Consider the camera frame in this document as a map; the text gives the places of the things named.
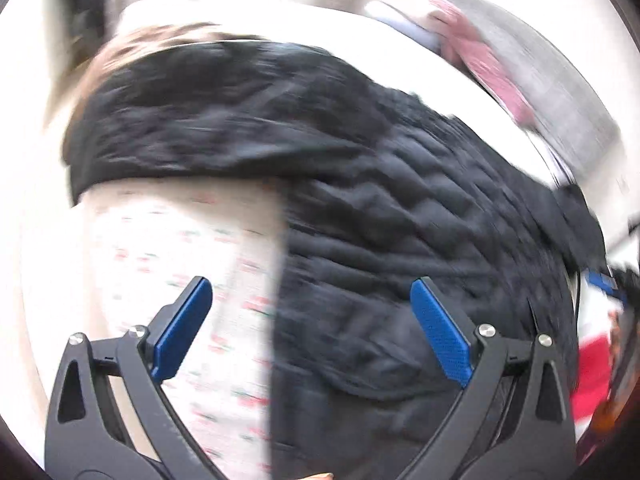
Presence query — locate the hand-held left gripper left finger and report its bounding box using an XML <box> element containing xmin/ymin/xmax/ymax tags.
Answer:
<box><xmin>44</xmin><ymin>276</ymin><xmax>230</xmax><ymax>480</ymax></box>

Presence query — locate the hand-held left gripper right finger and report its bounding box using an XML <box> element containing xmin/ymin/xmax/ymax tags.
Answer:
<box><xmin>400</xmin><ymin>276</ymin><xmax>577</xmax><ymax>480</ymax></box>

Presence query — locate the black quilted jacket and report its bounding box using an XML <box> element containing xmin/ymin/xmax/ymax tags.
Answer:
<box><xmin>64</xmin><ymin>42</ymin><xmax>608</xmax><ymax>480</ymax></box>

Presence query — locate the white cherry print bedsheet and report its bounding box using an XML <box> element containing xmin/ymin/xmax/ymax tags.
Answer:
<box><xmin>20</xmin><ymin>180</ymin><xmax>286</xmax><ymax>480</ymax></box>

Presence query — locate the red cloth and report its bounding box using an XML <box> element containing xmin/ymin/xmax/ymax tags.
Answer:
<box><xmin>567</xmin><ymin>332</ymin><xmax>621</xmax><ymax>423</ymax></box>

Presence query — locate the pink cloth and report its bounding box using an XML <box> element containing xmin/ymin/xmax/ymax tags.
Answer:
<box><xmin>425</xmin><ymin>0</ymin><xmax>536</xmax><ymax>126</ymax></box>

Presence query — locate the grey blanket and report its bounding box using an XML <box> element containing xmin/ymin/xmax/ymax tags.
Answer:
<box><xmin>440</xmin><ymin>0</ymin><xmax>623</xmax><ymax>186</ymax></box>

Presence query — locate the light blue cloth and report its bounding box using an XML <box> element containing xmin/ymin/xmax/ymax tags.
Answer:
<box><xmin>365</xmin><ymin>0</ymin><xmax>443</xmax><ymax>53</ymax></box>

